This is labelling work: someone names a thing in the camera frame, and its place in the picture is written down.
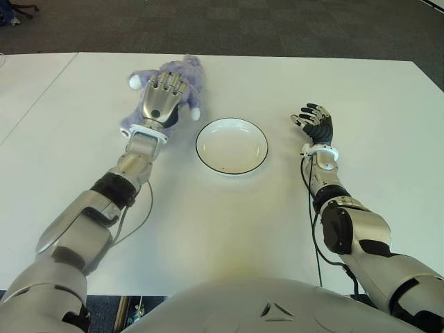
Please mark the black office chair base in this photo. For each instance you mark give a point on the black office chair base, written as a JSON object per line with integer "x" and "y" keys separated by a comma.
{"x": 26, "y": 7}

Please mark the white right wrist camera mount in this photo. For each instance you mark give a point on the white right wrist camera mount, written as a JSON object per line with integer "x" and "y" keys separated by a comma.
{"x": 324, "y": 150}

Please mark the purple plush bear doll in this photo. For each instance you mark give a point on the purple plush bear doll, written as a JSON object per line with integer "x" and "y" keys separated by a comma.
{"x": 192, "y": 74}

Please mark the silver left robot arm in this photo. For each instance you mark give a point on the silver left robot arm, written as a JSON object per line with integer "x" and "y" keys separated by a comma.
{"x": 76, "y": 222}

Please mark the white plate with black rim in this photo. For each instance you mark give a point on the white plate with black rim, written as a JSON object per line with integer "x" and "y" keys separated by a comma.
{"x": 230, "y": 149}

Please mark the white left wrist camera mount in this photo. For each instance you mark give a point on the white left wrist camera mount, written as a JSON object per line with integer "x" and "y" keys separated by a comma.
{"x": 145, "y": 129}

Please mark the grey robot torso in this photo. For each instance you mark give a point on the grey robot torso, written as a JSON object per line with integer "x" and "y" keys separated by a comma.
{"x": 243, "y": 305}

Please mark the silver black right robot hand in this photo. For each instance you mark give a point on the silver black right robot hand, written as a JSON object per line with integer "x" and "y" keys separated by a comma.
{"x": 320, "y": 130}

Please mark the chrome support pole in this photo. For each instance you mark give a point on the chrome support pole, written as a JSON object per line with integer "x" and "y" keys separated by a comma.
{"x": 123, "y": 312}

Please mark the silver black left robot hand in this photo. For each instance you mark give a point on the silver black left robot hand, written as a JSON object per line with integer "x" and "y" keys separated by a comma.
{"x": 161, "y": 100}

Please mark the white sneaker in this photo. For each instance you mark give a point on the white sneaker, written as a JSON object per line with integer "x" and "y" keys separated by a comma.
{"x": 15, "y": 21}

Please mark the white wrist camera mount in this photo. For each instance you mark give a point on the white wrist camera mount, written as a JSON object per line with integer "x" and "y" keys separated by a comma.
{"x": 324, "y": 150}
{"x": 145, "y": 129}

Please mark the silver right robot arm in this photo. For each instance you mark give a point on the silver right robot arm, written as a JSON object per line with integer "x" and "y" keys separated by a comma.
{"x": 367, "y": 225}

